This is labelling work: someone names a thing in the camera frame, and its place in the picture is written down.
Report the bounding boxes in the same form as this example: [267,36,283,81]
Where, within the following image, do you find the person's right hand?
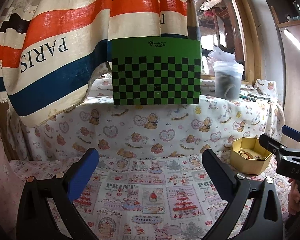
[288,178,300,216]

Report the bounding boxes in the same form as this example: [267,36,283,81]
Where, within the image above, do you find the gold octagonal box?
[230,137,272,175]

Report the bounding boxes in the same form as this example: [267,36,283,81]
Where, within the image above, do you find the flat grey box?
[248,94,271,101]

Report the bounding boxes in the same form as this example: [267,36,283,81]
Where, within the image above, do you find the clear plastic tub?
[213,61,244,101]

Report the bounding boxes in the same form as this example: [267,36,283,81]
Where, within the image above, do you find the strawberry print cloth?
[11,155,290,239]

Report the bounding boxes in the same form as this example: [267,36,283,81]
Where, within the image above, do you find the teddy bear print cloth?
[8,78,285,161]

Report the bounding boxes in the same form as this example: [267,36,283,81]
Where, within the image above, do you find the green black checkerboard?
[111,37,202,106]

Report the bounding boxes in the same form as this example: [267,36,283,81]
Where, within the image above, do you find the striped Paris fabric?
[0,0,198,127]

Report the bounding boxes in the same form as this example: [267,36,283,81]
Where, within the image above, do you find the wooden window frame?
[189,0,263,86]

